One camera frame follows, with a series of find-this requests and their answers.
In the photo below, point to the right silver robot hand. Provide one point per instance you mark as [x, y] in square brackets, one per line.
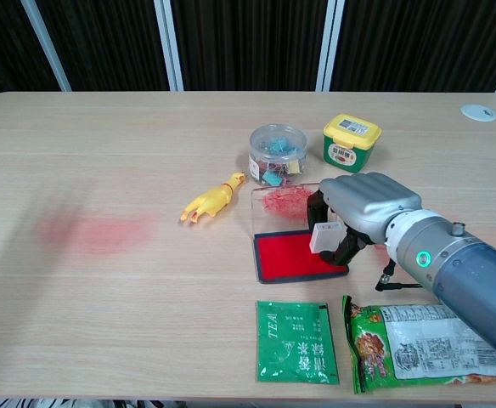
[375, 200]

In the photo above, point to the clear jar of binder clips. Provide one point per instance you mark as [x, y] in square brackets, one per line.
[278, 155]

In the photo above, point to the green tea sachet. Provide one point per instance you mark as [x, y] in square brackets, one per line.
[295, 342]

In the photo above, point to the green snack bag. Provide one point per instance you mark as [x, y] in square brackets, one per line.
[422, 344]

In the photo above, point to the yellow rubber chicken toy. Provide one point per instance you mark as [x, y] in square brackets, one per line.
[212, 200]

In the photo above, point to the white red stamp block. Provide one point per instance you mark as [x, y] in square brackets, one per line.
[324, 236]

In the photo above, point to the red ink pad case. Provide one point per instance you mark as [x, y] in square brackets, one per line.
[292, 238]

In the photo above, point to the green tub with yellow lid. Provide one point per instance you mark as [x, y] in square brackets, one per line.
[350, 143]

